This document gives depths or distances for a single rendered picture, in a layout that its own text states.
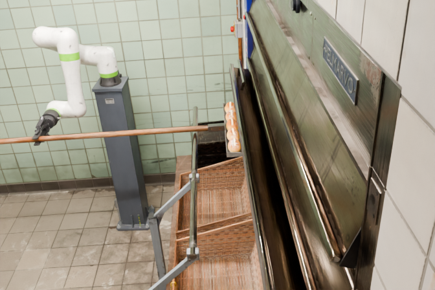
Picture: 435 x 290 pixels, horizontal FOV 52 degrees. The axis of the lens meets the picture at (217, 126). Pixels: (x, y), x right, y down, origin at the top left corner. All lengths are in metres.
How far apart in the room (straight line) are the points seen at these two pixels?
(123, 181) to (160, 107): 0.71
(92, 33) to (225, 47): 1.01
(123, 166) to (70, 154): 0.84
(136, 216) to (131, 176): 0.38
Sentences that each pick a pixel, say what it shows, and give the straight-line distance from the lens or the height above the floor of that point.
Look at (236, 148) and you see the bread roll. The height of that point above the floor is 1.21.
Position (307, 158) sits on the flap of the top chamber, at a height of 1.73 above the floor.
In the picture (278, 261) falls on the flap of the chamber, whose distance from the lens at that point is 1.31.
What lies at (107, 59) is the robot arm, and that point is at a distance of 2.99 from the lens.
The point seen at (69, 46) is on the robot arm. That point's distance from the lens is 2.68.
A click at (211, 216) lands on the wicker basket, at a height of 0.59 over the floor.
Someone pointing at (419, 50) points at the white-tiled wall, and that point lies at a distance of 0.58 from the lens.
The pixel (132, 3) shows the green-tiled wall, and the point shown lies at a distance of 3.42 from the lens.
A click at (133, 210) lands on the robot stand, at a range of 3.55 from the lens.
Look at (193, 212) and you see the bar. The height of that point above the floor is 1.18.
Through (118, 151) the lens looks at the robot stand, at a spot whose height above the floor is 0.70.
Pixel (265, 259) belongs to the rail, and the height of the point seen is 1.44.
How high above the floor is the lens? 2.35
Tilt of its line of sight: 29 degrees down
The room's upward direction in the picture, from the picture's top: 4 degrees counter-clockwise
